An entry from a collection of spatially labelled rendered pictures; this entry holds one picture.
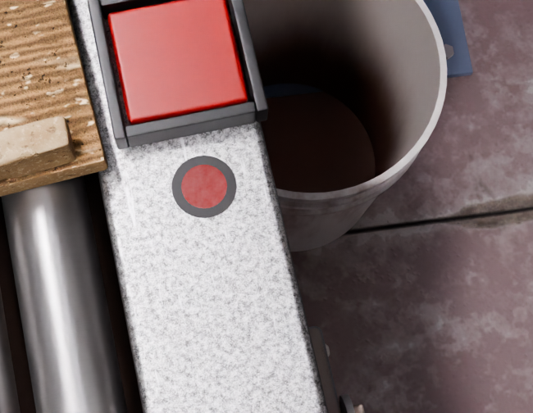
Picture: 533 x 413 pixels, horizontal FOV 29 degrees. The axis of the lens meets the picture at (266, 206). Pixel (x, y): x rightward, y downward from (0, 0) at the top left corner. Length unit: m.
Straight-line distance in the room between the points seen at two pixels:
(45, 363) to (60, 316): 0.02
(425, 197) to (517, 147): 0.16
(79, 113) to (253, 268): 0.11
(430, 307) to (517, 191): 0.21
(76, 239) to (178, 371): 0.08
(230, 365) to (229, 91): 0.13
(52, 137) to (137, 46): 0.08
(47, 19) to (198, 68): 0.08
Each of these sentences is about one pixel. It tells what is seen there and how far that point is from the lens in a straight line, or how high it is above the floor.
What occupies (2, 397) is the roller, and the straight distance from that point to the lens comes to 0.50.
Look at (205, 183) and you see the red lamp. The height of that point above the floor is 0.92.
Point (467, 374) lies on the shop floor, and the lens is 1.45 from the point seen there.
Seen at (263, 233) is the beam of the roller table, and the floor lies 0.91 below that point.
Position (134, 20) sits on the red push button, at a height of 0.93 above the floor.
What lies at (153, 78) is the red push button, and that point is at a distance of 0.51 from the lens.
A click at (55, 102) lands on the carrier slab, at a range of 0.50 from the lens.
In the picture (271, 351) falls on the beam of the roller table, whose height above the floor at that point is 0.92.
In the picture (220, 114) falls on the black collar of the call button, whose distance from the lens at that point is 0.50.
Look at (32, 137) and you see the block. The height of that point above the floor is 0.96.
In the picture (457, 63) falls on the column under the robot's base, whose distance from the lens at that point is 1.55.
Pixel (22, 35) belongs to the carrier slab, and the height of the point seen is 0.94.
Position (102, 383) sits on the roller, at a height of 0.92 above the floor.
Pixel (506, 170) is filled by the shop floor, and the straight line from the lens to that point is 1.52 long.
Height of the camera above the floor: 1.40
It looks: 75 degrees down
